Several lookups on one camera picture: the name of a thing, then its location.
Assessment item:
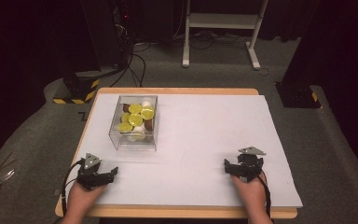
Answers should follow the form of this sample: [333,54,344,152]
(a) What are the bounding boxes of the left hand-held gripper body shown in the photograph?
[76,152,107,191]

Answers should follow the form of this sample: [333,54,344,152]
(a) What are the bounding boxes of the white table sheet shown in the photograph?
[64,92,304,209]

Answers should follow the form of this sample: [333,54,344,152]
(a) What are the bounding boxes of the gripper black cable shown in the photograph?
[60,158,86,218]
[255,170,273,219]

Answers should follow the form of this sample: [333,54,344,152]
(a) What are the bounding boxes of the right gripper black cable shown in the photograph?
[255,170,273,219]

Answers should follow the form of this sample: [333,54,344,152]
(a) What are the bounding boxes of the black yellow striped stand base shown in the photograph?
[52,70,102,105]

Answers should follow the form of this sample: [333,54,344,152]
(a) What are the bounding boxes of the white metal stand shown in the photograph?
[181,0,269,71]

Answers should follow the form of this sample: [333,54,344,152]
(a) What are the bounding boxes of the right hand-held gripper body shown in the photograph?
[236,146,267,183]

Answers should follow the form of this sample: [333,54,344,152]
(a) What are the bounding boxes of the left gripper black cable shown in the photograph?
[60,158,86,218]

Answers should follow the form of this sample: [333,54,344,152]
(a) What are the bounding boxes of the clear plastic box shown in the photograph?
[108,94,159,152]

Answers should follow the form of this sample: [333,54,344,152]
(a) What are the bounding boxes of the black floor cables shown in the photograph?
[109,40,147,89]

